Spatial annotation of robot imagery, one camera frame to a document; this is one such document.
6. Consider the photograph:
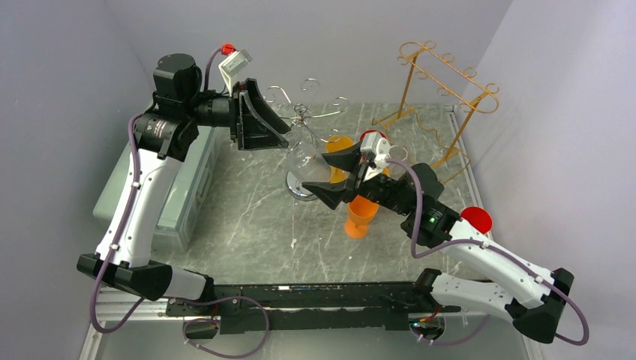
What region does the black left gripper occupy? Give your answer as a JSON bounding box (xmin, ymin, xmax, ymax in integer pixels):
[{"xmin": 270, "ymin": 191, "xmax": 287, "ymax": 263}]
[{"xmin": 184, "ymin": 79, "xmax": 290, "ymax": 151}]

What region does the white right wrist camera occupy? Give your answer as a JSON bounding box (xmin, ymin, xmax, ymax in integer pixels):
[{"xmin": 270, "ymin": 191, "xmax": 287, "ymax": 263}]
[{"xmin": 360, "ymin": 133, "xmax": 392, "ymax": 182}]

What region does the green plastic storage box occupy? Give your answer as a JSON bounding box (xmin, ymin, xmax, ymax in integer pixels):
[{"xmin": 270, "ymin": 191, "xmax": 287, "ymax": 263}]
[{"xmin": 92, "ymin": 127, "xmax": 218, "ymax": 252}]

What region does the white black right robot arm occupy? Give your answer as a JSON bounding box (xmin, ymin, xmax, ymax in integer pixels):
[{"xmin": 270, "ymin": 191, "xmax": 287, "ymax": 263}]
[{"xmin": 303, "ymin": 146, "xmax": 575, "ymax": 344}]

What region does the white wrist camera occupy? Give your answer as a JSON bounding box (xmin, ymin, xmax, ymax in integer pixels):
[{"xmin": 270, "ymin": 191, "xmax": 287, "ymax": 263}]
[
  {"xmin": 360, "ymin": 133, "xmax": 392, "ymax": 182},
  {"xmin": 218, "ymin": 43, "xmax": 252, "ymax": 92}
]

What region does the gold wine glass rack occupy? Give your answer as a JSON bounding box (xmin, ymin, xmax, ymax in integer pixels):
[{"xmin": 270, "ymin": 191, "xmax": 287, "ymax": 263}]
[{"xmin": 370, "ymin": 40, "xmax": 500, "ymax": 185}]

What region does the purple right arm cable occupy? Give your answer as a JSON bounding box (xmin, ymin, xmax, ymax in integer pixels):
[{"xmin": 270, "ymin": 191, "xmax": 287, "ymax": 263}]
[{"xmin": 386, "ymin": 158, "xmax": 591, "ymax": 347}]

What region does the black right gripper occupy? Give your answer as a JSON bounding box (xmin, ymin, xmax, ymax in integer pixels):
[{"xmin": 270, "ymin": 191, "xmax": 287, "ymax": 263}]
[{"xmin": 303, "ymin": 138, "xmax": 413, "ymax": 216}]

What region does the clear ribbed wine glass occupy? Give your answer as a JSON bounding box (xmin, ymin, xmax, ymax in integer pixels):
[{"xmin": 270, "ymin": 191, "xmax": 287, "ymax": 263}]
[{"xmin": 286, "ymin": 127, "xmax": 331, "ymax": 183}]

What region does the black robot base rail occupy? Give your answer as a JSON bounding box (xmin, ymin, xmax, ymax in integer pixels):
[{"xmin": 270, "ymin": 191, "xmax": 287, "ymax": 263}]
[{"xmin": 166, "ymin": 281, "xmax": 460, "ymax": 335}]

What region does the chrome wine glass rack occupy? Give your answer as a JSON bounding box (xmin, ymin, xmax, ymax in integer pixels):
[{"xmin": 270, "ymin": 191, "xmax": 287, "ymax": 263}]
[{"xmin": 265, "ymin": 85, "xmax": 350, "ymax": 202}]

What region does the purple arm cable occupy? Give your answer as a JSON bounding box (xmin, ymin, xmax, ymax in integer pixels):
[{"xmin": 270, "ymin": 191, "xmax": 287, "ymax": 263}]
[
  {"xmin": 386, "ymin": 158, "xmax": 591, "ymax": 347},
  {"xmin": 88, "ymin": 46, "xmax": 272, "ymax": 359}
]

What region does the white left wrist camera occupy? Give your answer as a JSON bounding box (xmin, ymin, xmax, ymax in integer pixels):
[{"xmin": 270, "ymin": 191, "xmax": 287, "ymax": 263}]
[{"xmin": 218, "ymin": 43, "xmax": 252, "ymax": 92}]

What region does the red plastic goblet back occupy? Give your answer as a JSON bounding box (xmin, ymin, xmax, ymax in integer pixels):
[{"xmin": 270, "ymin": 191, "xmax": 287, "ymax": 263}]
[{"xmin": 358, "ymin": 129, "xmax": 389, "ymax": 141}]

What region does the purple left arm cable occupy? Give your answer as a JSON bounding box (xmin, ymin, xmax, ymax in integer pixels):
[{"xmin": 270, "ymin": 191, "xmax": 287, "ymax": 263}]
[{"xmin": 88, "ymin": 46, "xmax": 272, "ymax": 359}]

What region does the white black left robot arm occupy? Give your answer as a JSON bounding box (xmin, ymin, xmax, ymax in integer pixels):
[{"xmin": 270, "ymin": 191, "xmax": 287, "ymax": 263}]
[{"xmin": 76, "ymin": 50, "xmax": 290, "ymax": 315}]

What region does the red plastic goblet lying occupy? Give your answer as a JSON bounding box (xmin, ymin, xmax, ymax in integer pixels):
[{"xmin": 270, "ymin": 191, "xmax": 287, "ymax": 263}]
[{"xmin": 460, "ymin": 206, "xmax": 494, "ymax": 234}]

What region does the orange plastic goblet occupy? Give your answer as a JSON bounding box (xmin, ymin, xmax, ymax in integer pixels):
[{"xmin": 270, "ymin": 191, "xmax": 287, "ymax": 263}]
[
  {"xmin": 344, "ymin": 196, "xmax": 380, "ymax": 239},
  {"xmin": 325, "ymin": 135, "xmax": 354, "ymax": 184}
]

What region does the aluminium frame rail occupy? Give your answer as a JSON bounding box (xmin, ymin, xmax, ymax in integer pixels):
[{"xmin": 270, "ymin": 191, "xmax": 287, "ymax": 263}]
[{"xmin": 79, "ymin": 280, "xmax": 545, "ymax": 360}]

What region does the clear wine glass right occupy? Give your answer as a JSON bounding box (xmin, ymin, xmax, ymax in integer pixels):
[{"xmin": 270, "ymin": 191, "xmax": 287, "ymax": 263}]
[{"xmin": 388, "ymin": 145, "xmax": 410, "ymax": 164}]

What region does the orange plastic goblet back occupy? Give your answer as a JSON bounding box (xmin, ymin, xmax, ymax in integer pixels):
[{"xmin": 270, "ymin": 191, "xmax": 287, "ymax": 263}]
[{"xmin": 325, "ymin": 135, "xmax": 354, "ymax": 184}]

